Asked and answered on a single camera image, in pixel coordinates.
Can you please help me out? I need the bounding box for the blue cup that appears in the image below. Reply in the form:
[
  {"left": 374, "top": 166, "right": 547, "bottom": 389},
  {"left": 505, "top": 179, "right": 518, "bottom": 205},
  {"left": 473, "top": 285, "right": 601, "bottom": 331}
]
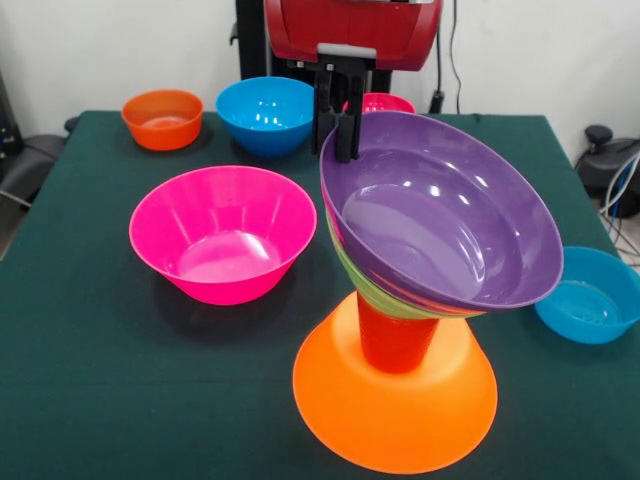
[{"left": 533, "top": 246, "right": 640, "bottom": 346}]

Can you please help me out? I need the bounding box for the large green bowl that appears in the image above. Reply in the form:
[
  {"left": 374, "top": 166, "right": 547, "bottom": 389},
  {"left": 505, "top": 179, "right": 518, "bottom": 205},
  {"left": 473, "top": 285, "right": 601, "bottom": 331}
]
[{"left": 323, "top": 205, "right": 487, "bottom": 320}]

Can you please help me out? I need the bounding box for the dark green tablecloth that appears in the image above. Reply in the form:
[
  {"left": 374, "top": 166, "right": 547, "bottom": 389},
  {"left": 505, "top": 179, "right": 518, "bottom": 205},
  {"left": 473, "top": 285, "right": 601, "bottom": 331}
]
[{"left": 0, "top": 109, "right": 640, "bottom": 480}]

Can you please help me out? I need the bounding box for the black hanging cable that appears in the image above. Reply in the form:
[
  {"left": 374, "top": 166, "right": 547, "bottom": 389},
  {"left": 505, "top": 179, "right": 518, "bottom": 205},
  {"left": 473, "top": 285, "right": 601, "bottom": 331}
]
[{"left": 429, "top": 0, "right": 464, "bottom": 114}]

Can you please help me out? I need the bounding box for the orange cup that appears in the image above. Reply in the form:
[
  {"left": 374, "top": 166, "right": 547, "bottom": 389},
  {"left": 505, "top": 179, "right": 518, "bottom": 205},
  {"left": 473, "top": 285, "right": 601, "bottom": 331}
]
[
  {"left": 121, "top": 89, "right": 205, "bottom": 152},
  {"left": 357, "top": 292, "right": 440, "bottom": 375}
]

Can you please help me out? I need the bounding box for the tangle of cables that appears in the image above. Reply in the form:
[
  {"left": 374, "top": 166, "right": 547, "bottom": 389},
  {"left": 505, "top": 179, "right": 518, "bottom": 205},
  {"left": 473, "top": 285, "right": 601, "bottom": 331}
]
[{"left": 599, "top": 152, "right": 640, "bottom": 256}]

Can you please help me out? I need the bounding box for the purple bowl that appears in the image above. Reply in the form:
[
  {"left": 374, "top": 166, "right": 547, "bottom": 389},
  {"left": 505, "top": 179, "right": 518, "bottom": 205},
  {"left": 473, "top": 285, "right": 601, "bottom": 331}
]
[{"left": 319, "top": 110, "right": 565, "bottom": 312}]

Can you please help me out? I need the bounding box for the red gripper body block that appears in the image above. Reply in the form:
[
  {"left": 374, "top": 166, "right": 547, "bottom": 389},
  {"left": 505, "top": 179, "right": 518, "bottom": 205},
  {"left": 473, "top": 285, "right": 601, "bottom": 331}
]
[{"left": 263, "top": 0, "right": 444, "bottom": 73}]

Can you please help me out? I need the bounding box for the large orange bowl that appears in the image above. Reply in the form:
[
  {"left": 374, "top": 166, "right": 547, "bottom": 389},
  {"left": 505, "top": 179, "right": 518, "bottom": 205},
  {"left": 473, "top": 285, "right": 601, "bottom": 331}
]
[{"left": 292, "top": 292, "right": 499, "bottom": 475}]

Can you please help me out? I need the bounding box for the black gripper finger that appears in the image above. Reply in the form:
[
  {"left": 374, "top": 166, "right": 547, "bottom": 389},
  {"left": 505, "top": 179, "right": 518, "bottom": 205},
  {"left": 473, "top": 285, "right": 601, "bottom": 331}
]
[
  {"left": 310, "top": 55, "right": 349, "bottom": 156},
  {"left": 333, "top": 57, "right": 377, "bottom": 164}
]

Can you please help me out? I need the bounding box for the blue bowl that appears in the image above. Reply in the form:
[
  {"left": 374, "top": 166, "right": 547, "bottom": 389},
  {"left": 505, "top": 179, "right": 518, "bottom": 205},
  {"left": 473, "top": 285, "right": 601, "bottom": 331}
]
[{"left": 215, "top": 76, "right": 317, "bottom": 160}]

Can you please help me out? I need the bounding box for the large pink bowl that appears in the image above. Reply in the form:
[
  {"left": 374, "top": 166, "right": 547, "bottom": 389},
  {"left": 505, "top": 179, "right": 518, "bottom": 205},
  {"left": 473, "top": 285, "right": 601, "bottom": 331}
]
[{"left": 128, "top": 165, "right": 318, "bottom": 306}]

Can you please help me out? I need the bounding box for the small crimson bowl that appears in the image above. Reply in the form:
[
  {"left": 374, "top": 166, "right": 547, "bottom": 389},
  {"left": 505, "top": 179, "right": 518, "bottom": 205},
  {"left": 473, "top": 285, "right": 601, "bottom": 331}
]
[{"left": 342, "top": 92, "right": 417, "bottom": 115}]

